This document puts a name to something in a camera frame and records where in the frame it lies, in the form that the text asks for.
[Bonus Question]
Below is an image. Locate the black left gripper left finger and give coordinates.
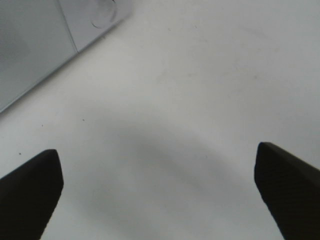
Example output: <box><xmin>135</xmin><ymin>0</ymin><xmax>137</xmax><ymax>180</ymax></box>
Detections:
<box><xmin>0</xmin><ymin>149</ymin><xmax>64</xmax><ymax>240</ymax></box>

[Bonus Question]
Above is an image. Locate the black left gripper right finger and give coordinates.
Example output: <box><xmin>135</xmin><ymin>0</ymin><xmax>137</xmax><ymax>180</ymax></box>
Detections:
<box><xmin>254</xmin><ymin>142</ymin><xmax>320</xmax><ymax>240</ymax></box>

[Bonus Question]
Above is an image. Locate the white microwave door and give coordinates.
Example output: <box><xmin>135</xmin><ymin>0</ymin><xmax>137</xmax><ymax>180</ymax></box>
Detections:
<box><xmin>0</xmin><ymin>0</ymin><xmax>77</xmax><ymax>111</ymax></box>

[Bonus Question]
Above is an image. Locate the round white door button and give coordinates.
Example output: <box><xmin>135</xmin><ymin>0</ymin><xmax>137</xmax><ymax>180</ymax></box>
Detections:
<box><xmin>90</xmin><ymin>0</ymin><xmax>118</xmax><ymax>29</ymax></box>

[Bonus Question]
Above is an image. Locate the white microwave oven body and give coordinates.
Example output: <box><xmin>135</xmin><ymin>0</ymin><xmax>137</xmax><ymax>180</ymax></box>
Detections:
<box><xmin>59</xmin><ymin>0</ymin><xmax>133</xmax><ymax>52</ymax></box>

